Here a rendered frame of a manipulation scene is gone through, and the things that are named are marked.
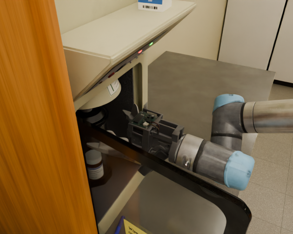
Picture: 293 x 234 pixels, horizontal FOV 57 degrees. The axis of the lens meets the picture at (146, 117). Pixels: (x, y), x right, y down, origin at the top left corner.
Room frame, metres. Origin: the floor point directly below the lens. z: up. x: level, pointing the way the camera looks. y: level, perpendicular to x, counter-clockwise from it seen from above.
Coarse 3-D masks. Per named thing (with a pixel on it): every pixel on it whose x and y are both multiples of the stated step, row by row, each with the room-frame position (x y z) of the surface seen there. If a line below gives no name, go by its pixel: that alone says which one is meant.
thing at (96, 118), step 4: (92, 108) 0.58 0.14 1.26; (96, 108) 0.58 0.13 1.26; (100, 108) 0.58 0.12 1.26; (76, 112) 0.56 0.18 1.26; (80, 112) 0.56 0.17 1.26; (84, 112) 0.56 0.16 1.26; (88, 112) 0.56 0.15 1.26; (92, 112) 0.56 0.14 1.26; (96, 112) 0.56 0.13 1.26; (100, 112) 0.56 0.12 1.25; (104, 112) 0.57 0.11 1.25; (80, 116) 0.54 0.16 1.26; (84, 116) 0.54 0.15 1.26; (88, 116) 0.54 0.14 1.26; (92, 116) 0.54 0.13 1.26; (96, 116) 0.55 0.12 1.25; (100, 116) 0.55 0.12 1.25; (88, 120) 0.53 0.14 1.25; (92, 120) 0.54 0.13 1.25; (96, 120) 0.54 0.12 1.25
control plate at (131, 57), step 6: (150, 42) 0.45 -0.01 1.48; (144, 48) 0.47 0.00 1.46; (132, 54) 0.40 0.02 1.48; (138, 54) 0.50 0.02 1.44; (126, 60) 0.40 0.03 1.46; (120, 66) 0.43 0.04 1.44; (108, 72) 0.36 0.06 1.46; (114, 72) 0.44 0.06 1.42; (102, 78) 0.37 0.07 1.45; (96, 84) 0.38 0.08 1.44; (90, 90) 0.38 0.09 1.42
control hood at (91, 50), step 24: (96, 24) 0.44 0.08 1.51; (120, 24) 0.44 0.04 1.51; (144, 24) 0.44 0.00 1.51; (168, 24) 0.46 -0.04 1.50; (72, 48) 0.34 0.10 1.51; (96, 48) 0.34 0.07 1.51; (120, 48) 0.34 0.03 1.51; (72, 72) 0.34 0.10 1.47; (96, 72) 0.32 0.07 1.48; (72, 96) 0.35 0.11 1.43
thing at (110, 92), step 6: (114, 84) 0.55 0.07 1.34; (102, 90) 0.52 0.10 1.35; (108, 90) 0.53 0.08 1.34; (114, 90) 0.54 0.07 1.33; (120, 90) 0.56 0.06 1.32; (96, 96) 0.50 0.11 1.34; (102, 96) 0.51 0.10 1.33; (108, 96) 0.52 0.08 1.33; (114, 96) 0.53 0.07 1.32; (90, 102) 0.49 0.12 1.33; (96, 102) 0.50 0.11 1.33; (102, 102) 0.50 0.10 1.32; (108, 102) 0.51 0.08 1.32; (84, 108) 0.48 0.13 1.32; (90, 108) 0.49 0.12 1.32
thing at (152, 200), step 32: (96, 128) 0.32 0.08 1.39; (96, 160) 0.33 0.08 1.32; (128, 160) 0.28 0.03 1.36; (160, 160) 0.26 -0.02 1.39; (96, 192) 0.33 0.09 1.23; (128, 192) 0.28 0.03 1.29; (160, 192) 0.25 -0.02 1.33; (192, 192) 0.22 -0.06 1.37; (224, 192) 0.20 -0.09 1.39; (96, 224) 0.35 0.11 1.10; (160, 224) 0.25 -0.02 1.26; (192, 224) 0.22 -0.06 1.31; (224, 224) 0.19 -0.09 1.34
